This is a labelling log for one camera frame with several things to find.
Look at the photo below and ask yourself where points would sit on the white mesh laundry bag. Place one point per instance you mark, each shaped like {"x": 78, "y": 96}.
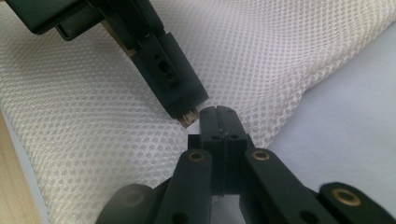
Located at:
{"x": 77, "y": 130}

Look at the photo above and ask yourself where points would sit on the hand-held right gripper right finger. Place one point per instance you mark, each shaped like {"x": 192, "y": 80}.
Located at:
{"x": 232, "y": 149}

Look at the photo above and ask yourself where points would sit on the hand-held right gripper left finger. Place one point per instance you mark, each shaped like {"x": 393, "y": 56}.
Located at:
{"x": 211, "y": 155}

